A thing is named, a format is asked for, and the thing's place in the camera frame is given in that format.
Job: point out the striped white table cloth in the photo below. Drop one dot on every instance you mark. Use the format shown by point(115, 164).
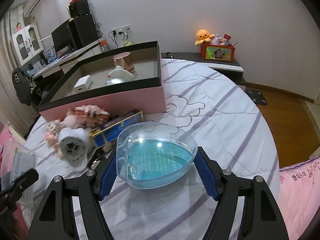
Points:
point(221, 118)

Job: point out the orange cartoon storage box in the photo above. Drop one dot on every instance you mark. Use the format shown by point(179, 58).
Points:
point(218, 53)

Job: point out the orange cap bottle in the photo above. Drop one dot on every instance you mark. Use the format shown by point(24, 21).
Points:
point(103, 44)

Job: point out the dental flossers clear box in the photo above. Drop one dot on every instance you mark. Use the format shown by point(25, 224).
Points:
point(16, 159)

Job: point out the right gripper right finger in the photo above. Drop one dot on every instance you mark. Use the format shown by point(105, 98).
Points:
point(261, 216)

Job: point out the rose gold metal canister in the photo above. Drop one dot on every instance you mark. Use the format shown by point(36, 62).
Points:
point(125, 61)

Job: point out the black speaker box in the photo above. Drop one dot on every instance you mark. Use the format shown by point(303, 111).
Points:
point(79, 8)

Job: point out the blue gold toothpaste box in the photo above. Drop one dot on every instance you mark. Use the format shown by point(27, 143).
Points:
point(109, 131)

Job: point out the white cat figurine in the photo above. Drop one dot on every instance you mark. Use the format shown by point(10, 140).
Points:
point(119, 75)

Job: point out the black computer monitor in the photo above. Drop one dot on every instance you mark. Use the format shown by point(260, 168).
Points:
point(62, 37)

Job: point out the clear heart dish blue base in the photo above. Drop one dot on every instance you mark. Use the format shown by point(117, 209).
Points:
point(150, 155)

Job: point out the white desk with drawers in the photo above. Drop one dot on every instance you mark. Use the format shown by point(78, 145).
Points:
point(66, 62)

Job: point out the pink block toy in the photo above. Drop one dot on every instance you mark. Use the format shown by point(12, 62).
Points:
point(91, 116)

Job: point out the small white box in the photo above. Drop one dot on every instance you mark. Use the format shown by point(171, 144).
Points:
point(83, 84)

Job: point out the dark hanging jacket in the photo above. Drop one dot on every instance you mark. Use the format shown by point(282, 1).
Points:
point(27, 90)

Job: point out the beige curtain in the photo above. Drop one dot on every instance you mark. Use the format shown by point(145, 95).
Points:
point(12, 111)

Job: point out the pink bed blanket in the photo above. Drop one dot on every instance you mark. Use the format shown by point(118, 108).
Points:
point(299, 196)

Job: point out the pink storage box black rim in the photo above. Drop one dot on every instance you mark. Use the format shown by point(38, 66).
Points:
point(145, 93)

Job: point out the white wall cabinet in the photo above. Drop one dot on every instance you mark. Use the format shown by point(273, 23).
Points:
point(27, 43)

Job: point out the black computer tower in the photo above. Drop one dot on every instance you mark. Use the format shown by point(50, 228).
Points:
point(83, 31)

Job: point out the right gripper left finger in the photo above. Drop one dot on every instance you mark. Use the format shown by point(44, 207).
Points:
point(107, 177)

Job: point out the wall power socket strip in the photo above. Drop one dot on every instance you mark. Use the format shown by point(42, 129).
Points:
point(122, 31)

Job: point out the orange octopus plush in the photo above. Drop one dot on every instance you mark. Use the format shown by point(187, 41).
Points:
point(203, 36)

